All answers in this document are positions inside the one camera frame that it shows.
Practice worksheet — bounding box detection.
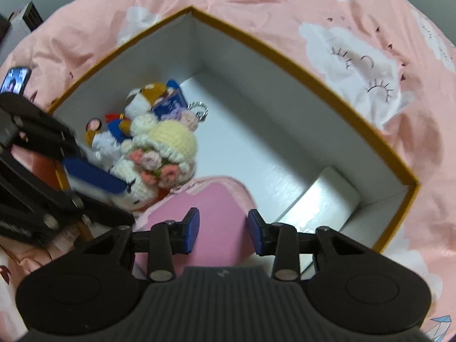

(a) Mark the red panda plush doll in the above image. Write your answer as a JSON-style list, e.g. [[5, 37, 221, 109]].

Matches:
[[83, 80, 209, 172]]

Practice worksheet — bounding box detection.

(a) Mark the white box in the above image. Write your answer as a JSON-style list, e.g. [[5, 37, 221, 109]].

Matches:
[[276, 167, 361, 233]]

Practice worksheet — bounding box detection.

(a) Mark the pink fabric pouch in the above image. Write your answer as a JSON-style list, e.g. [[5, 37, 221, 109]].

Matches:
[[134, 176, 274, 276]]

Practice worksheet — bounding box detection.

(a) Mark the crochet bunny flower doll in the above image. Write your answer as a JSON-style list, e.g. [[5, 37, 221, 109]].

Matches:
[[111, 109, 199, 211]]

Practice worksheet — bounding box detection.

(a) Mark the smartphone with lit screen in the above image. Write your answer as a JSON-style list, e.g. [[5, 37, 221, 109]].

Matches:
[[1, 66, 32, 95]]

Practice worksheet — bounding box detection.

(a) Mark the orange cardboard box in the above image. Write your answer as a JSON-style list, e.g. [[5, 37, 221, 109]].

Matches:
[[51, 8, 417, 251]]

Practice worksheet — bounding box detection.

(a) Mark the pink cloud-print duvet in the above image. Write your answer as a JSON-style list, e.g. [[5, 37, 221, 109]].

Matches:
[[1, 0, 455, 341]]

